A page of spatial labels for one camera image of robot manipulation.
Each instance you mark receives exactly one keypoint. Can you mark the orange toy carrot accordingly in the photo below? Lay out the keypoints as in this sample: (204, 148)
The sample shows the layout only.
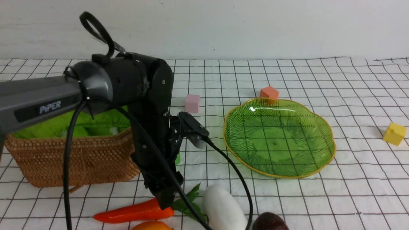
(148, 210)

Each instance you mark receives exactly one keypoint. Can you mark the orange toy mango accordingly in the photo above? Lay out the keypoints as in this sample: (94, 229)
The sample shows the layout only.
(152, 225)

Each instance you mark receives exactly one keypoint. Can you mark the white toy radish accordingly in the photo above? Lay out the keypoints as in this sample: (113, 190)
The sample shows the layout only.
(223, 211)

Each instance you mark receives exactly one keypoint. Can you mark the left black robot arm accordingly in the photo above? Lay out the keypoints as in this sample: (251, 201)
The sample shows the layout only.
(143, 84)

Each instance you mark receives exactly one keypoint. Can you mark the pink foam cube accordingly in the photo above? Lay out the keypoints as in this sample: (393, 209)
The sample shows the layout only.
(192, 103)

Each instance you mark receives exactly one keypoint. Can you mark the green foam cube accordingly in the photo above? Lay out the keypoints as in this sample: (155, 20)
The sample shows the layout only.
(178, 159)

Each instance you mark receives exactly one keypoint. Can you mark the wicker basket green lining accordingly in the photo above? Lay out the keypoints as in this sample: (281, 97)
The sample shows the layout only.
(101, 150)

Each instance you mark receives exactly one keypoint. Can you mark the orange foam cube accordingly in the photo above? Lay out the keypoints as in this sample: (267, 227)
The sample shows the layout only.
(269, 92)

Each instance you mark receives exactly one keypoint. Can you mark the green glass plate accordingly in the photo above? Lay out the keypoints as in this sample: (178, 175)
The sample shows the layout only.
(282, 139)

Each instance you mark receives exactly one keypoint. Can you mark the dark brown toy avocado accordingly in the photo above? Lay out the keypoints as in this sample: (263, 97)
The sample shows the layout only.
(269, 221)

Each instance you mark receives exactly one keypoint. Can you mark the white grid tablecloth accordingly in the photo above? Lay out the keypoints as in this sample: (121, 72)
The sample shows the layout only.
(365, 187)

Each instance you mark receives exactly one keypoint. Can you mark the yellow foam cube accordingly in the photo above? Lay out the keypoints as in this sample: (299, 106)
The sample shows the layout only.
(394, 134)

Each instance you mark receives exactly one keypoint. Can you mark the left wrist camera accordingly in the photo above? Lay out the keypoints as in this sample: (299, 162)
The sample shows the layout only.
(195, 132)

